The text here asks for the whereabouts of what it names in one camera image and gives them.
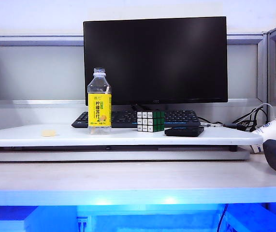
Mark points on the clear plastic bottle yellow label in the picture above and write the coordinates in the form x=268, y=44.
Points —
x=99, y=113

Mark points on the Rubik's cube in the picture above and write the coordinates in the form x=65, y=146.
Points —
x=151, y=122

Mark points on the black computer keyboard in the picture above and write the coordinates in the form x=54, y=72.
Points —
x=123, y=119

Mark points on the white desk riser platform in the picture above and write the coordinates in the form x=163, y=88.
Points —
x=128, y=140

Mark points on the black smartphone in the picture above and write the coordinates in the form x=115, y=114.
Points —
x=183, y=131

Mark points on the black computer monitor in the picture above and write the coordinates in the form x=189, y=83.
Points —
x=152, y=60

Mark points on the small beige eraser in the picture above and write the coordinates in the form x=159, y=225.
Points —
x=49, y=133

